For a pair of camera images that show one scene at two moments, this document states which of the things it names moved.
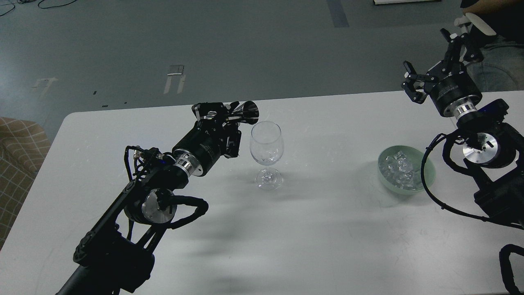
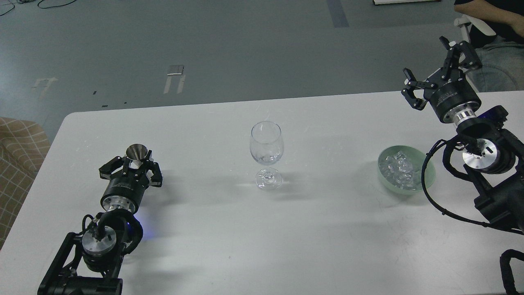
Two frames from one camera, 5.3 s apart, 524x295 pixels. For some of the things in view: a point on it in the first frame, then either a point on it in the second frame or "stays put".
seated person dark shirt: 501,68 stays put
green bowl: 400,168 stays put
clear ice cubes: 397,169 stays put
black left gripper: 202,146 to 124,189
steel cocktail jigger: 247,112 to 135,153
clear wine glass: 267,145 stays put
